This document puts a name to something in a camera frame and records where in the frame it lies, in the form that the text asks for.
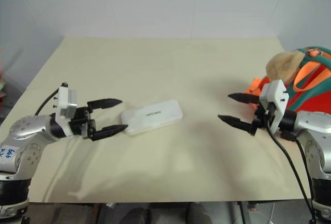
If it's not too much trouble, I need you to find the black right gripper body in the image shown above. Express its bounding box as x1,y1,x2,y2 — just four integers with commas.
252,96,276,129

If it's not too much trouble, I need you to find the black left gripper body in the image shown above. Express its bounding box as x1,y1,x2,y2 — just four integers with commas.
68,106,97,140

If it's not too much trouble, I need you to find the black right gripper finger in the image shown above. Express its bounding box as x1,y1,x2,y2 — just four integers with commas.
227,92,260,105
217,114,258,137

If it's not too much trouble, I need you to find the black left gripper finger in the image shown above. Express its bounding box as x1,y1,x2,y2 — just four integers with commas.
90,124,129,142
87,98,123,111

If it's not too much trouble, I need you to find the white rectangular pouch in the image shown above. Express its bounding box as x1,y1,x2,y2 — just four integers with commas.
120,99,185,136

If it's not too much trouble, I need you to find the orange and teal backpack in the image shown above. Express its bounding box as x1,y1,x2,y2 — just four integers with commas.
248,46,331,137

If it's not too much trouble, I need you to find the beige fluffy pompom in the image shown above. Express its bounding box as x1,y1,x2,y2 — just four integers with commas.
266,52,304,85

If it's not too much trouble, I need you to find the white label with blue writing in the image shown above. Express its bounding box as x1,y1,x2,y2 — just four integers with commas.
0,145,19,163

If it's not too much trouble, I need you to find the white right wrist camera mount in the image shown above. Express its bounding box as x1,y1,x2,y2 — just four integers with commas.
259,79,288,133

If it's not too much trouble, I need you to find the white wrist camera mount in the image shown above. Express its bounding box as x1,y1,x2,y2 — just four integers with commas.
259,79,288,133
55,85,79,137

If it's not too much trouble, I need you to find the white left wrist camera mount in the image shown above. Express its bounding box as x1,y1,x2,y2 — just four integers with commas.
55,85,79,137

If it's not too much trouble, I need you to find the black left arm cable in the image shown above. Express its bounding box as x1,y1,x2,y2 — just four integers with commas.
35,87,61,117

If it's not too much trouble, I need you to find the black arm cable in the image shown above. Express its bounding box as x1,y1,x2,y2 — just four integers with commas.
35,87,61,117
280,130,315,201

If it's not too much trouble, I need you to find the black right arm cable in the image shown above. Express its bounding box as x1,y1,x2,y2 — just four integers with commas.
280,130,315,201

